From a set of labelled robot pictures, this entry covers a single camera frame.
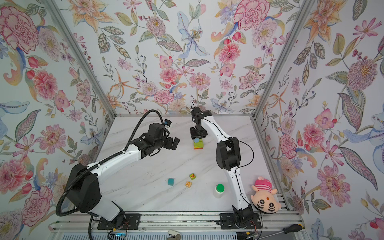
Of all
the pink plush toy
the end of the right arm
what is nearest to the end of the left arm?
the end of the right arm

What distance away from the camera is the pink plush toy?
734 millimetres

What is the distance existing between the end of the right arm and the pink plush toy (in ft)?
1.32

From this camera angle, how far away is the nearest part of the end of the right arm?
761mm
